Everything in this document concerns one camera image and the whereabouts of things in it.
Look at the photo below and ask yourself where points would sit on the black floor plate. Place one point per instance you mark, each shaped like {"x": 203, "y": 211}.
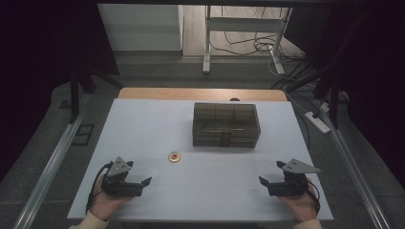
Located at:
{"x": 83, "y": 135}

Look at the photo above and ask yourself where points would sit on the white cabinet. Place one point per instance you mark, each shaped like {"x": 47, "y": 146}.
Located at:
{"x": 140, "y": 27}

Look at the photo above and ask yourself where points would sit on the smoky transparent storage box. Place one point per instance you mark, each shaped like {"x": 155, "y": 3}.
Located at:
{"x": 223, "y": 122}

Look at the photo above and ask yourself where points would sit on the black metal stand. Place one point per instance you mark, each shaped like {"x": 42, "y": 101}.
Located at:
{"x": 333, "y": 105}
{"x": 74, "y": 98}

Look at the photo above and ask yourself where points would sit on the round yellow cartoon badge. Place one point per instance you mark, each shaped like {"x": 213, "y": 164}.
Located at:
{"x": 174, "y": 156}

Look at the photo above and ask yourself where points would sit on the white metal desk frame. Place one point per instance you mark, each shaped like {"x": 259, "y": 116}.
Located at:
{"x": 242, "y": 24}

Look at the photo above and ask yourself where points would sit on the dark curtain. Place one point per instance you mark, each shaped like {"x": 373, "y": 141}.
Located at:
{"x": 372, "y": 63}
{"x": 38, "y": 63}

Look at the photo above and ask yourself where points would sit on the person's left hand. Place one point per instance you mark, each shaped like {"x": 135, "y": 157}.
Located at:
{"x": 103, "y": 203}

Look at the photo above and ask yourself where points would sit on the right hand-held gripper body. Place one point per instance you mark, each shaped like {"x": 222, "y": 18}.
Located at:
{"x": 293, "y": 186}

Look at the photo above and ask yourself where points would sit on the white power strip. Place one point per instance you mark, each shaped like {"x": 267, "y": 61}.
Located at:
{"x": 318, "y": 123}

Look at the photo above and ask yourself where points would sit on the aluminium floor rail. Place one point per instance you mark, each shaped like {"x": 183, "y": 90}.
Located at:
{"x": 51, "y": 165}
{"x": 353, "y": 168}

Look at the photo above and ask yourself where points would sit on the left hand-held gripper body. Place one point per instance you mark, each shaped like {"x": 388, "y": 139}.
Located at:
{"x": 119, "y": 187}

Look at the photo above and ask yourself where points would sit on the person's right hand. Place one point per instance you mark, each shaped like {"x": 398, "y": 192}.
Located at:
{"x": 302, "y": 206}

